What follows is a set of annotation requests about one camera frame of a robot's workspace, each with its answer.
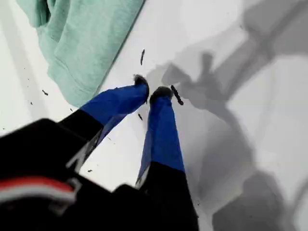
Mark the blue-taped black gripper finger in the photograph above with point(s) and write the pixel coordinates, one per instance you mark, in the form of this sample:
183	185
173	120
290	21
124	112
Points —
163	144
115	101

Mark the pale green T-shirt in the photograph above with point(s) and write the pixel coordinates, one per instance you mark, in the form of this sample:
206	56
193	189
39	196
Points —
84	48

